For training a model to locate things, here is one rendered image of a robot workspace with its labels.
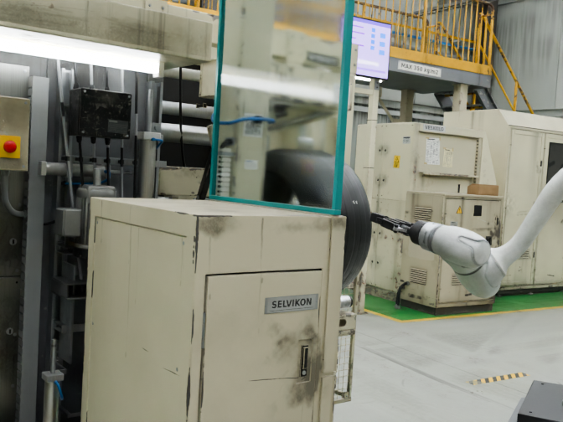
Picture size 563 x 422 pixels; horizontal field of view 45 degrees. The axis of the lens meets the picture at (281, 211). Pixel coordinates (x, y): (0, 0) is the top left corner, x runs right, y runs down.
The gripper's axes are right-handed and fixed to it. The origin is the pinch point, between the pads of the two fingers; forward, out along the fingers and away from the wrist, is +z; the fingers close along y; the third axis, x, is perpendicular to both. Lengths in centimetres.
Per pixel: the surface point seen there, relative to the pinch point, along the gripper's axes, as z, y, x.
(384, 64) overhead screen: 332, -322, -78
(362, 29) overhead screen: 339, -290, -106
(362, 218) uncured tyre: 11.8, -4.0, 2.5
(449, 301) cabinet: 263, -405, 146
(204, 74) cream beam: 85, 23, -37
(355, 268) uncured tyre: 12.1, -5.5, 20.7
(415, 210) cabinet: 317, -389, 63
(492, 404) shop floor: 68, -203, 133
